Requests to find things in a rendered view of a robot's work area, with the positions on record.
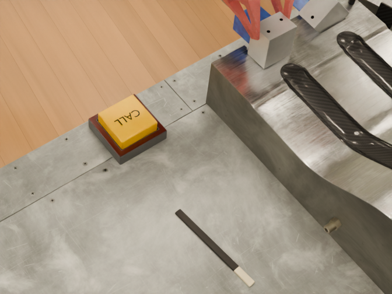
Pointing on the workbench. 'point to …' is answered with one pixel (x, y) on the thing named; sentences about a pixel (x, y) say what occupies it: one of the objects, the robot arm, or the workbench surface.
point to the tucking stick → (214, 248)
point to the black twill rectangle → (385, 14)
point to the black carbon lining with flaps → (291, 78)
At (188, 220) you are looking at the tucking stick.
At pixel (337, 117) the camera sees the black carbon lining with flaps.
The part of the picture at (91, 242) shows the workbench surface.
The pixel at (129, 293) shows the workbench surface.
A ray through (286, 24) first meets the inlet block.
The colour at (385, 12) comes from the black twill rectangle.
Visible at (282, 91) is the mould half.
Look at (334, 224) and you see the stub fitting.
